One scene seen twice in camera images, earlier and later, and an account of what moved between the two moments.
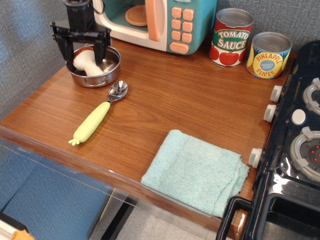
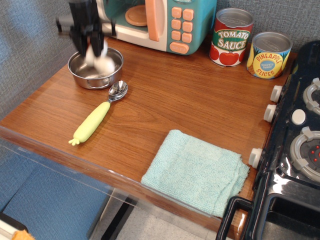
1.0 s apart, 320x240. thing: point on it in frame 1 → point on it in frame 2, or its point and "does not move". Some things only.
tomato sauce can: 232,29 does not move
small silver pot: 111,64 does not move
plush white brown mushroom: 83,59 → 103,65
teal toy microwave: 180,27 does not move
